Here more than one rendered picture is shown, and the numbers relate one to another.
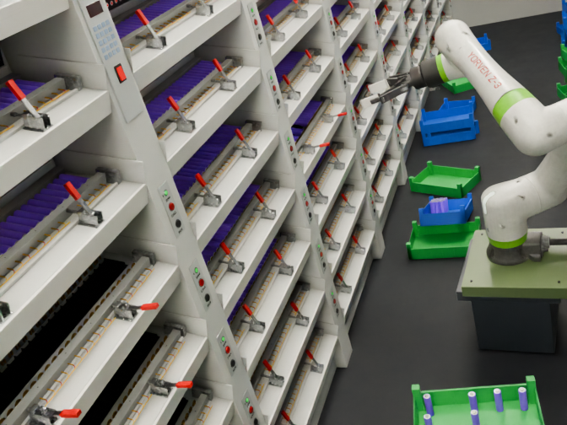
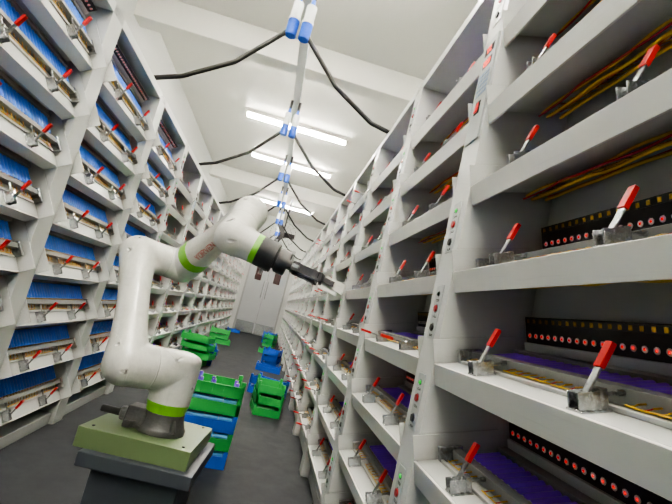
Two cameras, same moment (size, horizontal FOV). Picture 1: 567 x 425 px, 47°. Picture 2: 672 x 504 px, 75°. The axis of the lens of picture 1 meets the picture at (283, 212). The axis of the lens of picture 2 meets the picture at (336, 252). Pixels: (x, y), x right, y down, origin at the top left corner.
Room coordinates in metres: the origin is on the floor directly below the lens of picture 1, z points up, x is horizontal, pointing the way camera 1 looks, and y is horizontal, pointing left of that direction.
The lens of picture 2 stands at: (3.25, -1.13, 0.79)
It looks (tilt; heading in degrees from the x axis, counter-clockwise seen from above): 9 degrees up; 148
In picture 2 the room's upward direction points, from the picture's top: 14 degrees clockwise
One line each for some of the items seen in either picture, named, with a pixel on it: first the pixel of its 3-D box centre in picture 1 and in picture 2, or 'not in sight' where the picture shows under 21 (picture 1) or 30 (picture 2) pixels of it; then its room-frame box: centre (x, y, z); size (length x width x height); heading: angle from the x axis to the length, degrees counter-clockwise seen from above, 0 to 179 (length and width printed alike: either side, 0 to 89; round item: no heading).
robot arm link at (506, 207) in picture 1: (507, 212); (171, 380); (1.80, -0.70, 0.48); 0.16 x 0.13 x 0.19; 98
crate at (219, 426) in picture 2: not in sight; (203, 414); (1.14, -0.30, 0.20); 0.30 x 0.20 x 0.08; 73
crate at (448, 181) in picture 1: (445, 179); not in sight; (2.99, -0.85, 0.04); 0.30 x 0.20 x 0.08; 39
